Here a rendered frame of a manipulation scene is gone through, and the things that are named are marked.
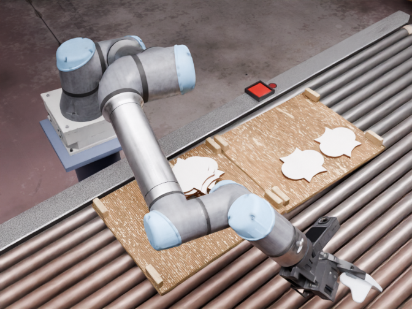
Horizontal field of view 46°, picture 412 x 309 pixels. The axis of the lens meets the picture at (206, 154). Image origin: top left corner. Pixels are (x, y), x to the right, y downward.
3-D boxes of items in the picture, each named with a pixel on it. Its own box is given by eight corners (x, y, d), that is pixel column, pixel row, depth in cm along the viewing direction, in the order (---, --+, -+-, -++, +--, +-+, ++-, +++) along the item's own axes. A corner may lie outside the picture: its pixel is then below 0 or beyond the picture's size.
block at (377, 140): (363, 137, 154) (365, 130, 152) (367, 134, 154) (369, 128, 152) (379, 147, 150) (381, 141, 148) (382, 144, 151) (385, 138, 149)
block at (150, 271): (144, 273, 121) (143, 267, 119) (151, 268, 121) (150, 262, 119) (158, 290, 117) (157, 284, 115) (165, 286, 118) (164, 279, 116)
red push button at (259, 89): (247, 92, 174) (247, 89, 173) (259, 85, 176) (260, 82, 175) (259, 100, 171) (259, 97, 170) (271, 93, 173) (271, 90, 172)
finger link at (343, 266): (357, 284, 98) (317, 267, 98) (359, 275, 99) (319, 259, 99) (367, 279, 94) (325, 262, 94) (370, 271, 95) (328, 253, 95)
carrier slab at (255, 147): (210, 143, 155) (210, 140, 154) (304, 94, 172) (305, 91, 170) (286, 214, 135) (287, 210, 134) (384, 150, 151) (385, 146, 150)
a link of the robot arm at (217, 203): (188, 187, 98) (211, 208, 88) (238, 172, 102) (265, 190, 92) (194, 222, 101) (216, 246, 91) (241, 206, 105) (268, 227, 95)
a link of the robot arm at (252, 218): (243, 183, 90) (267, 200, 82) (279, 213, 95) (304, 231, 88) (216, 216, 89) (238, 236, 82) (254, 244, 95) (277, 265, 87)
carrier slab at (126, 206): (92, 207, 137) (91, 203, 136) (207, 144, 155) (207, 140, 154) (161, 297, 118) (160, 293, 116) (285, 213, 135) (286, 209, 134)
